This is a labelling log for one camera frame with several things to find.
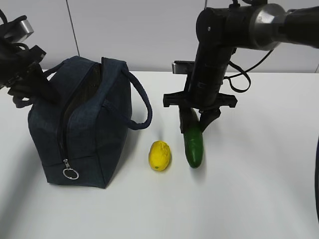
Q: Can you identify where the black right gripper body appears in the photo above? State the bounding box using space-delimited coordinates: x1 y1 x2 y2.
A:
163 91 237 112

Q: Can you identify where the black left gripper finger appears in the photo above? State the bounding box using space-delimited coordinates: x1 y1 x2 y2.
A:
7 74 40 104
29 64 60 104

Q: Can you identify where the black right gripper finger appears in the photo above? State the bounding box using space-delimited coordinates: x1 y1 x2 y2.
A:
199 109 221 132
179 106 192 133

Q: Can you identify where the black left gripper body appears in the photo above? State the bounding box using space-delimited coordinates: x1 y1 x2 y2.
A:
0 44 46 89

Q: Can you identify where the green cucumber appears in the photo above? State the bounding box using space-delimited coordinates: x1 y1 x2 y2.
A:
183 108 204 169

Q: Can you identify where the yellow lemon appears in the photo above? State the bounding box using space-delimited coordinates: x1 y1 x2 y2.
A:
149 140 171 171

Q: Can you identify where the navy blue lunch bag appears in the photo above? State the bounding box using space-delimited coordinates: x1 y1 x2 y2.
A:
14 56 153 188

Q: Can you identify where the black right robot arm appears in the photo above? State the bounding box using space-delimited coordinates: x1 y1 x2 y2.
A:
163 0 319 133

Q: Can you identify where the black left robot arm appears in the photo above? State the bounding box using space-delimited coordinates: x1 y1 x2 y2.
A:
0 38 60 108

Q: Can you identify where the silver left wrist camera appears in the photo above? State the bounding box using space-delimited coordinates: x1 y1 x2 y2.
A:
0 15 34 43

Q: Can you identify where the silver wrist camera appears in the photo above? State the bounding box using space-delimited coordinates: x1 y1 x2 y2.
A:
0 15 34 43
171 60 194 75

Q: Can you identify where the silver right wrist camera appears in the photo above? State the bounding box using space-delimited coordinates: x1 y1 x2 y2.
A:
171 60 194 75

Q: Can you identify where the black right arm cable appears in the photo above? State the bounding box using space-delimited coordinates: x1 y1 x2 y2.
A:
224 47 275 93

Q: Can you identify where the black cable at right edge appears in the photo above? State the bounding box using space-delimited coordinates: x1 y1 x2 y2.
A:
314 135 319 220

